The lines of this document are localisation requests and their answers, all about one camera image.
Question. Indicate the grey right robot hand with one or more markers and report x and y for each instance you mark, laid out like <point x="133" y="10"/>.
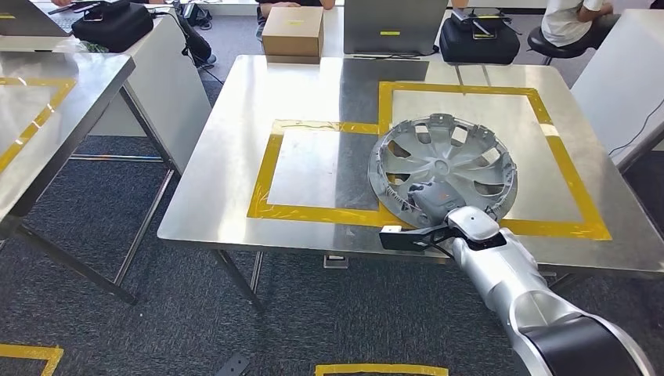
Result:
<point x="435" y="200"/>

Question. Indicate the silver plastic wheel cover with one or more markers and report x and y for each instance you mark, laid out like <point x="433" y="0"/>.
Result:
<point x="441" y="150"/>

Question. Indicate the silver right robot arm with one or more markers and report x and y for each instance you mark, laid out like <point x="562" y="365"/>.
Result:
<point x="498" y="275"/>

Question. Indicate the white floor socket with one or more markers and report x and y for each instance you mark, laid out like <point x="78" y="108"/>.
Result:
<point x="336" y="261"/>

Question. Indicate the yellow tabletop tape rectangle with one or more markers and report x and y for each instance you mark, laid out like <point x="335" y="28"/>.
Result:
<point x="570" y="176"/>
<point x="36" y="81"/>
<point x="263" y="181"/>

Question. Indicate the black carry bag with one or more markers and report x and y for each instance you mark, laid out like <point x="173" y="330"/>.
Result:
<point x="477" y="49"/>
<point x="111" y="31"/>

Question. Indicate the black smartphone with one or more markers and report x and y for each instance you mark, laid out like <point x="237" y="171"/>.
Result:
<point x="483" y="30"/>
<point x="92" y="16"/>

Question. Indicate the yellow floor tape square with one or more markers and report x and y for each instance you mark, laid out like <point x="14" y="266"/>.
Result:
<point x="378" y="369"/>
<point x="31" y="351"/>

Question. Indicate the grey laptop yellow sticker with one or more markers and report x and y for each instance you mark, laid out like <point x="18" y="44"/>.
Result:
<point x="394" y="20"/>
<point x="31" y="18"/>

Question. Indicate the black round stool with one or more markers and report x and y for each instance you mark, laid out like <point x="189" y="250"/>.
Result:
<point x="555" y="49"/>

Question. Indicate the stainless steel table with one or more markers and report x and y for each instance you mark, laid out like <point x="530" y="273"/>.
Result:
<point x="93" y="72"/>
<point x="244" y="155"/>

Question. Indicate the white desk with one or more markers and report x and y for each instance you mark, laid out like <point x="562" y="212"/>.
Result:
<point x="332" y="31"/>

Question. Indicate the brown cardboard box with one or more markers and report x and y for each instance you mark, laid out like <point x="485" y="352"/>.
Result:
<point x="293" y="31"/>

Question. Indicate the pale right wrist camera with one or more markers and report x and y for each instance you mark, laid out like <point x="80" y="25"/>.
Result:
<point x="472" y="220"/>

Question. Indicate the black right camera bracket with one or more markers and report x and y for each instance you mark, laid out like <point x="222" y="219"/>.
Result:
<point x="399" y="241"/>

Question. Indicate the black camera bracket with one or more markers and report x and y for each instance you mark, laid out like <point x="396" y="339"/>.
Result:
<point x="233" y="365"/>
<point x="399" y="241"/>

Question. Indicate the black left camera bracket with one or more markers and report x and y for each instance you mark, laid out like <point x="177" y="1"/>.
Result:
<point x="233" y="365"/>

